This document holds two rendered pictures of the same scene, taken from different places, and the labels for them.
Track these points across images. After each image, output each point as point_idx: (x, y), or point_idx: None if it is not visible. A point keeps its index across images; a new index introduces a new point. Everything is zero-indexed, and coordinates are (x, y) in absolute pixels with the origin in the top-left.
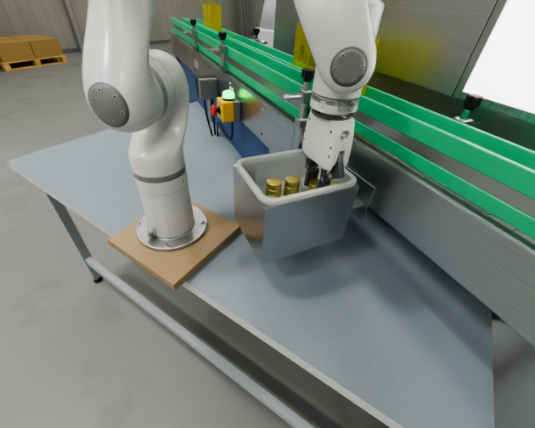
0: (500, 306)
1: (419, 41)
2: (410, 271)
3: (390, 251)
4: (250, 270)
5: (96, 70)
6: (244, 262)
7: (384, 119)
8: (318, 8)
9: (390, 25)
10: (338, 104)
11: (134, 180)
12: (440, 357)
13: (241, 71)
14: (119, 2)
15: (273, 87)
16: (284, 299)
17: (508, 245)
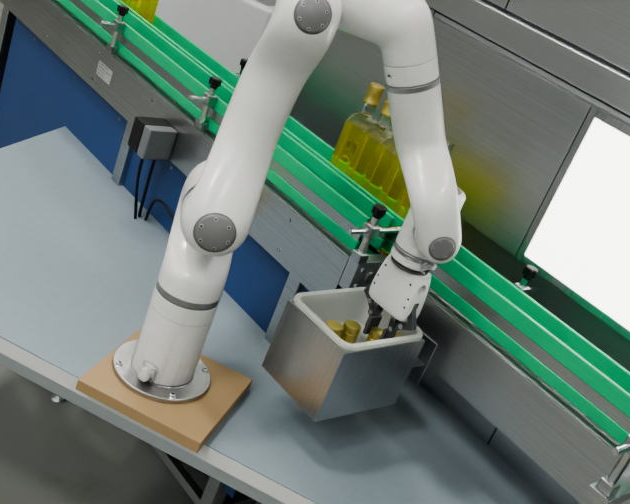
0: (542, 458)
1: (487, 189)
2: (466, 456)
3: (442, 433)
4: (278, 438)
5: (218, 201)
6: (269, 429)
7: (452, 272)
8: (428, 209)
9: (457, 158)
10: (421, 263)
11: (48, 291)
12: None
13: None
14: (257, 153)
15: (311, 196)
16: (329, 472)
17: (547, 401)
